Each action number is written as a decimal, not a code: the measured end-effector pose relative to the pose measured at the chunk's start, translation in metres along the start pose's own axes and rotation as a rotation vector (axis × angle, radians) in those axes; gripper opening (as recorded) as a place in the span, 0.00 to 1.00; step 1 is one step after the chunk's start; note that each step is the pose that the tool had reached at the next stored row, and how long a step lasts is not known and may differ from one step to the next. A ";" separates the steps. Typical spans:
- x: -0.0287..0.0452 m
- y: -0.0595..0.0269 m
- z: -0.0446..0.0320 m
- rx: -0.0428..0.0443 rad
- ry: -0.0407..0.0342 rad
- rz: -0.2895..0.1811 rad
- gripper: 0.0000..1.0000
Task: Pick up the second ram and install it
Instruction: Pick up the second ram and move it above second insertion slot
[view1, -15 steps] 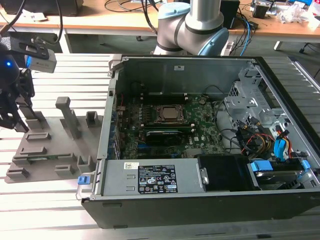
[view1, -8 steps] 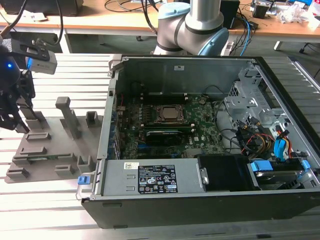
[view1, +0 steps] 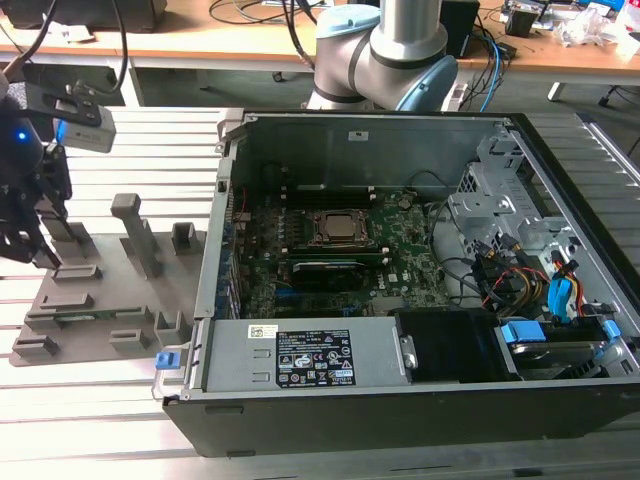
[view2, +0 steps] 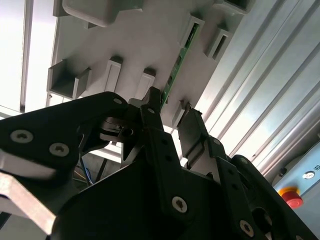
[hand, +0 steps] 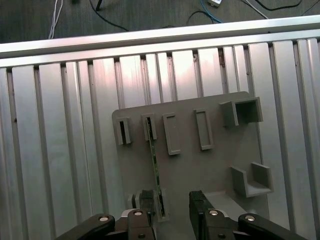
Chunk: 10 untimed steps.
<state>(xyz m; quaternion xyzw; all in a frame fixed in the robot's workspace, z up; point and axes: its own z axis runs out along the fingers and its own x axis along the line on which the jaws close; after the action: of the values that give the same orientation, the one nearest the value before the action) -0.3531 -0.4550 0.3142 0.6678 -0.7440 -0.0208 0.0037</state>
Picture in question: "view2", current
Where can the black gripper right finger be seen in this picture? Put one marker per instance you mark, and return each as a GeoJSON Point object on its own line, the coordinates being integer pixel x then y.
{"type": "Point", "coordinates": [230, 180]}

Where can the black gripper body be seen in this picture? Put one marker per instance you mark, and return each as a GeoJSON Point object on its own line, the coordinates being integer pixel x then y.
{"type": "Point", "coordinates": [112, 212]}

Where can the green RAM stick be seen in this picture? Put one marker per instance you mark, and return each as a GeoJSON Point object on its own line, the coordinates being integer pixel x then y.
{"type": "Point", "coordinates": [175, 68]}

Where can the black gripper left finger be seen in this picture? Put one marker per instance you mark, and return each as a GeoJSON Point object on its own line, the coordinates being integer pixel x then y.
{"type": "Point", "coordinates": [50, 120]}

